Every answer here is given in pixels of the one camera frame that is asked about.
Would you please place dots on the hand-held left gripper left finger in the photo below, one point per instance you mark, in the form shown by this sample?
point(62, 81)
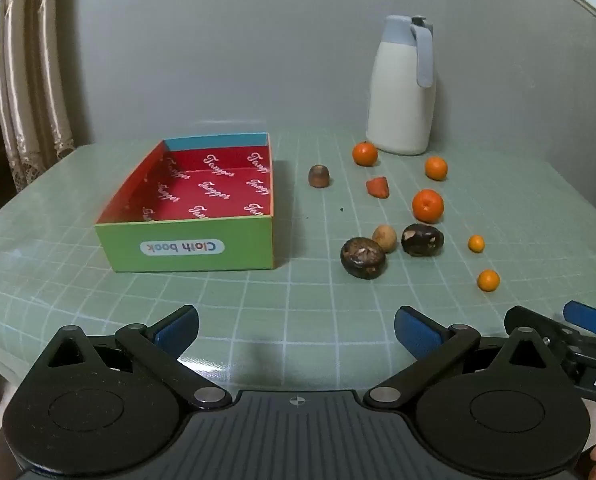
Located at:
point(176, 332)

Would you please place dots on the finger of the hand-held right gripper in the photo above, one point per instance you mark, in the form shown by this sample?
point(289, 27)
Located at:
point(590, 319)
point(548, 325)

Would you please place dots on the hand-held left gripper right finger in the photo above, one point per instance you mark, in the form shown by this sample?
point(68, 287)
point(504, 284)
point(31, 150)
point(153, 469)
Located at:
point(418, 332)

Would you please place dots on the colourful cardboard box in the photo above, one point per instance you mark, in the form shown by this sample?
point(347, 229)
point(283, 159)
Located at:
point(187, 255)

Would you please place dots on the kumquat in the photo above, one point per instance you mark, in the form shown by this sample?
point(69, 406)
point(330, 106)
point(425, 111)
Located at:
point(488, 280)
point(476, 244)

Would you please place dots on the dark brown passion fruit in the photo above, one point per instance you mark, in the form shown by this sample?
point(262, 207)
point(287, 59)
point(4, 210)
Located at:
point(362, 258)
point(422, 240)

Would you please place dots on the tan round longan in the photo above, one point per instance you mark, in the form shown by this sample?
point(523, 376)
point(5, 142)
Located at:
point(384, 238)

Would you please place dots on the green checked tablecloth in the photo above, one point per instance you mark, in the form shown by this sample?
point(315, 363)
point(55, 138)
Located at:
point(303, 310)

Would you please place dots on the large mandarin orange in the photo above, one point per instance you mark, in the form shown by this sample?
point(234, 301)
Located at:
point(427, 206)

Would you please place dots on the orange carrot chunk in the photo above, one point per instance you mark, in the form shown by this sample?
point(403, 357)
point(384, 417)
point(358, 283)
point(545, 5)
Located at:
point(378, 188)

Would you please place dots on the brown chestnut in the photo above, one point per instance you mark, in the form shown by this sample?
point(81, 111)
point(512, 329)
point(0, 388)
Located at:
point(319, 177)

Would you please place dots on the small mandarin orange with stem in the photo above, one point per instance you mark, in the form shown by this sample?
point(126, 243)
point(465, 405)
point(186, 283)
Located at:
point(365, 154)

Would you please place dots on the white thermos jug grey lid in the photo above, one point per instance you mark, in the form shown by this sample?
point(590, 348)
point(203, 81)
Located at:
point(398, 110)

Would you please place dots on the beige curtain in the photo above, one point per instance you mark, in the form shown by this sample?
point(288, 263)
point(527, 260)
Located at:
point(27, 85)

